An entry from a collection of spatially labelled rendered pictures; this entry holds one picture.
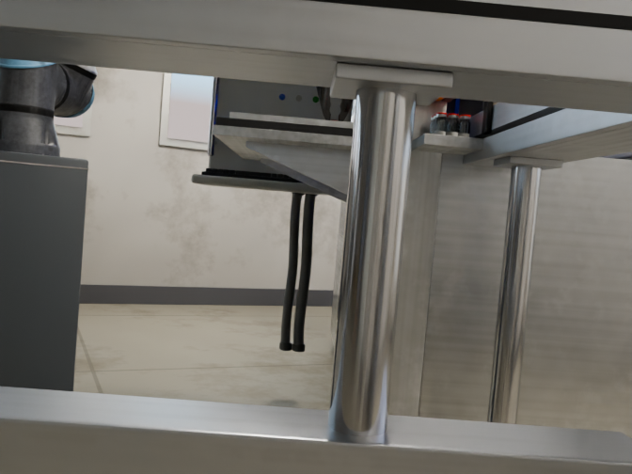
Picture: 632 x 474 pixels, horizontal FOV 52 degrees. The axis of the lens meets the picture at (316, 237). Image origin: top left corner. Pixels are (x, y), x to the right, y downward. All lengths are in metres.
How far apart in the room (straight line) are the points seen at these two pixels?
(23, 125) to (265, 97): 1.10
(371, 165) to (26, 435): 0.34
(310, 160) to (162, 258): 3.06
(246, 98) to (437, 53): 1.89
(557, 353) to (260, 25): 1.08
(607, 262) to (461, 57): 0.99
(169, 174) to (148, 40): 3.88
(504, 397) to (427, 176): 0.45
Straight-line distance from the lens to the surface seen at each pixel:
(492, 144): 1.16
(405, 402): 1.37
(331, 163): 1.40
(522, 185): 1.14
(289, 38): 0.49
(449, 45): 0.50
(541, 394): 1.44
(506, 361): 1.16
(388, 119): 0.52
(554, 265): 1.40
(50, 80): 1.50
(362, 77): 0.50
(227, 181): 2.10
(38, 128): 1.46
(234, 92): 2.37
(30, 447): 0.57
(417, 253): 1.32
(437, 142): 1.19
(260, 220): 4.54
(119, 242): 4.33
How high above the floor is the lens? 0.73
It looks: 3 degrees down
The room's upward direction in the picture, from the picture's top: 5 degrees clockwise
